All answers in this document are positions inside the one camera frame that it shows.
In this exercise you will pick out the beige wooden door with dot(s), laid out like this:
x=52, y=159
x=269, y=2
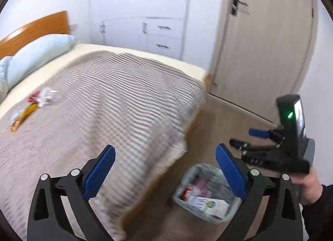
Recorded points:
x=264, y=53

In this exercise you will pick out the wooden headboard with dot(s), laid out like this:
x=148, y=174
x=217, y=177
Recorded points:
x=56, y=23

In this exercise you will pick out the white wardrobe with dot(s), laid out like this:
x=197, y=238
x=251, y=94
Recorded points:
x=155, y=26

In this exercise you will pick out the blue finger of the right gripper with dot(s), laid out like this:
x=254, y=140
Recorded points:
x=276, y=135

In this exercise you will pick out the person's right hand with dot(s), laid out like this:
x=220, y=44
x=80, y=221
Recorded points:
x=311, y=188

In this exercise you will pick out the brown checkered blanket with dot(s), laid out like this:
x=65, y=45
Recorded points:
x=104, y=116

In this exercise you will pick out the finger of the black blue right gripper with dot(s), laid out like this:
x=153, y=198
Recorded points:
x=282, y=218

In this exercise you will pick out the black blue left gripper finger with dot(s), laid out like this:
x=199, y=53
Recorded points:
x=47, y=216

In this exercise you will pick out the lined trash bin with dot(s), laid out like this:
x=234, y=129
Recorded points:
x=219, y=187

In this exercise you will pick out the purple crumpled cloth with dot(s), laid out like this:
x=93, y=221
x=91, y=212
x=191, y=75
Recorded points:
x=201, y=188

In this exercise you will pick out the red crumpled wrapper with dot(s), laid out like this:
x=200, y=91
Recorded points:
x=33, y=98

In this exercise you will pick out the red snack wrapper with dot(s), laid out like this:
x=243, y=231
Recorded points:
x=187, y=194

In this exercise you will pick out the black door handle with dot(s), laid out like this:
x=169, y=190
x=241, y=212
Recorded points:
x=234, y=6

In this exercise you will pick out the yellow snack packet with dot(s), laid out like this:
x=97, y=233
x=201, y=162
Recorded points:
x=23, y=116

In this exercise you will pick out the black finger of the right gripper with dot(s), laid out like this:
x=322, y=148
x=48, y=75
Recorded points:
x=246, y=146

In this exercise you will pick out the light blue pillow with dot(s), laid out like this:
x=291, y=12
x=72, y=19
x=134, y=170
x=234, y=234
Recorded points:
x=35, y=55

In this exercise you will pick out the green patterned quilt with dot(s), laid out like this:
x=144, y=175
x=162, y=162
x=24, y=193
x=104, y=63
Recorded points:
x=4, y=64

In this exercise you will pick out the white green carton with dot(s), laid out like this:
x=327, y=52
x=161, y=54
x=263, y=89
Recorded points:
x=214, y=207

